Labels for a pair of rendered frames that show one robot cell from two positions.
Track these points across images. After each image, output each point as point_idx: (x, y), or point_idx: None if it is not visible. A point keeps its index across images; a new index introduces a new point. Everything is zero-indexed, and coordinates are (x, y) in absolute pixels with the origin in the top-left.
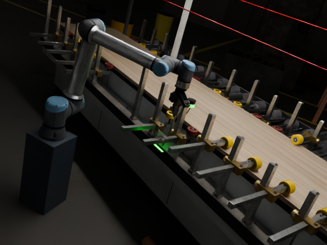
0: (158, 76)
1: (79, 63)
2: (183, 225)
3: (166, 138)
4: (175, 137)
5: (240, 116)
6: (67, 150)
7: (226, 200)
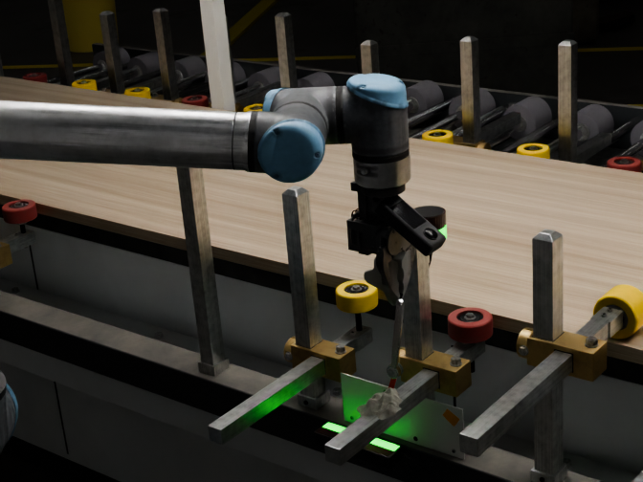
0: (296, 180)
1: None
2: None
3: (403, 397)
4: (429, 378)
5: (577, 193)
6: None
7: None
